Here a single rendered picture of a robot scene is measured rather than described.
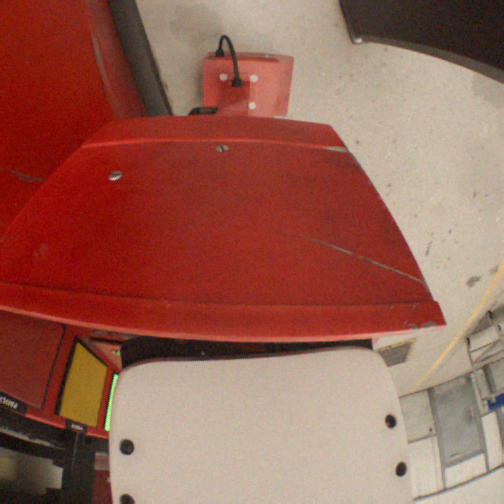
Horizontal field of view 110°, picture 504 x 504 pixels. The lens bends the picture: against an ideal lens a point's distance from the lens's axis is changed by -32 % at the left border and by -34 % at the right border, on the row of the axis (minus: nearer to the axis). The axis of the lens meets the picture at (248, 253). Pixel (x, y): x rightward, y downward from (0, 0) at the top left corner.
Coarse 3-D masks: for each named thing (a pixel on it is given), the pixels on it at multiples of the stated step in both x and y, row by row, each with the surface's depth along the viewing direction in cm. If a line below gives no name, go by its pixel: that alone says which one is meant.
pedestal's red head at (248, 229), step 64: (128, 128) 14; (192, 128) 14; (256, 128) 14; (320, 128) 15; (64, 192) 9; (128, 192) 9; (192, 192) 9; (256, 192) 10; (320, 192) 10; (0, 256) 7; (64, 256) 7; (128, 256) 7; (192, 256) 7; (256, 256) 7; (320, 256) 8; (384, 256) 8; (64, 320) 5; (128, 320) 6; (192, 320) 6; (256, 320) 6; (320, 320) 6; (384, 320) 6
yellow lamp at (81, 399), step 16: (80, 352) 12; (80, 368) 12; (96, 368) 14; (80, 384) 12; (96, 384) 14; (64, 400) 10; (80, 400) 12; (96, 400) 13; (64, 416) 10; (80, 416) 11; (96, 416) 13
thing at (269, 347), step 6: (264, 342) 12; (270, 342) 12; (276, 342) 9; (282, 342) 9; (288, 342) 9; (294, 342) 9; (300, 342) 9; (306, 342) 9; (264, 348) 12; (270, 348) 11; (276, 348) 9; (282, 348) 9; (288, 348) 9; (294, 348) 9; (300, 348) 9; (306, 348) 9
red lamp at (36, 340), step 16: (0, 320) 7; (16, 320) 8; (32, 320) 9; (48, 320) 10; (0, 336) 7; (16, 336) 7; (32, 336) 8; (48, 336) 10; (0, 352) 6; (16, 352) 7; (32, 352) 8; (48, 352) 9; (0, 368) 6; (16, 368) 7; (32, 368) 8; (48, 368) 9; (0, 384) 6; (16, 384) 7; (32, 384) 8; (32, 400) 8
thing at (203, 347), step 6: (198, 342) 9; (204, 342) 9; (210, 342) 9; (216, 342) 9; (222, 342) 9; (228, 342) 9; (198, 348) 9; (204, 348) 9; (210, 348) 9; (216, 348) 9; (222, 348) 9; (228, 348) 9; (198, 354) 9; (204, 354) 9; (210, 354) 9; (216, 354) 9; (222, 354) 9; (228, 354) 9
